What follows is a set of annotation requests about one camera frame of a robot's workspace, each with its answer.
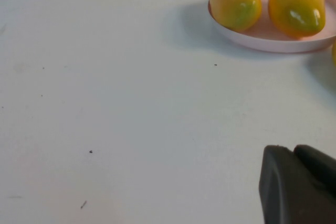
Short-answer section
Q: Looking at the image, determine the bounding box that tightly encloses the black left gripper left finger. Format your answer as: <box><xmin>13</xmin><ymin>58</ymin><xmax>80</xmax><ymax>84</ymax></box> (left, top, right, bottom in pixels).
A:
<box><xmin>258</xmin><ymin>144</ymin><xmax>336</xmax><ymax>224</ymax></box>

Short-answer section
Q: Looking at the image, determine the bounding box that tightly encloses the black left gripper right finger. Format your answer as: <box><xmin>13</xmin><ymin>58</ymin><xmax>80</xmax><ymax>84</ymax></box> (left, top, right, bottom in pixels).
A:
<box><xmin>293</xmin><ymin>144</ymin><xmax>336</xmax><ymax>194</ymax></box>

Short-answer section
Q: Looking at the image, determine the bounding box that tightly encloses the pink round plate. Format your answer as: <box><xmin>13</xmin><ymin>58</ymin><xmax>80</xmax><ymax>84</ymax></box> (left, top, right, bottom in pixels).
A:
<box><xmin>207</xmin><ymin>0</ymin><xmax>336</xmax><ymax>53</ymax></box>

